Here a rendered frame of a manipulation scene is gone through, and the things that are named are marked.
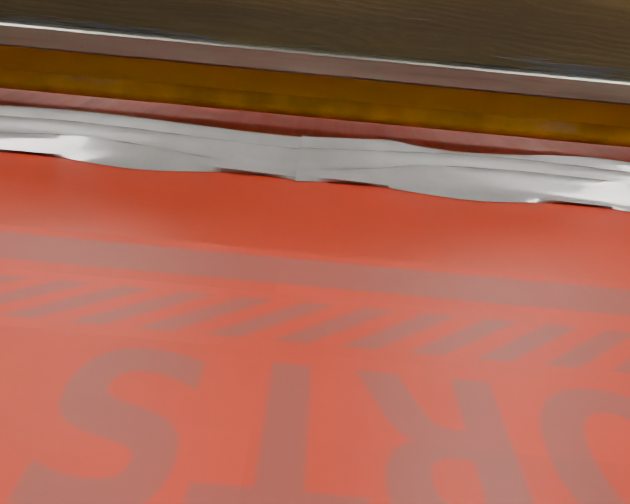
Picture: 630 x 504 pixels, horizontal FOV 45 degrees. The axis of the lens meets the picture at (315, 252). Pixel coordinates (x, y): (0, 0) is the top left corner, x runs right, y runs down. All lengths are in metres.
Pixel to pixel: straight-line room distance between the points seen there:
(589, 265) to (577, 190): 0.07
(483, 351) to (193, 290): 0.07
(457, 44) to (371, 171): 0.10
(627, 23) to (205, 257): 0.25
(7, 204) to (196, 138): 0.09
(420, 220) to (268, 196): 0.05
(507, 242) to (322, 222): 0.06
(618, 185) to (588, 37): 0.09
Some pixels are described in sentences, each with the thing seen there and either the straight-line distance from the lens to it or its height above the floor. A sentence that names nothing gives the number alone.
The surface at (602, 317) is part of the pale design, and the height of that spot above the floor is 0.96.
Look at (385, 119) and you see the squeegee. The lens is 0.39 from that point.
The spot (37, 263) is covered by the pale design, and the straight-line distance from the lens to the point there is 0.21.
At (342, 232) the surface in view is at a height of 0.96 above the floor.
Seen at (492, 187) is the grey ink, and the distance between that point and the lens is 0.30.
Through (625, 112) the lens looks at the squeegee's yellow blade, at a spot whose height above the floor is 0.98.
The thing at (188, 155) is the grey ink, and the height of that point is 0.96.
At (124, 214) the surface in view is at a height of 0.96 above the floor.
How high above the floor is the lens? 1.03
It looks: 21 degrees down
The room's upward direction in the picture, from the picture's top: 6 degrees clockwise
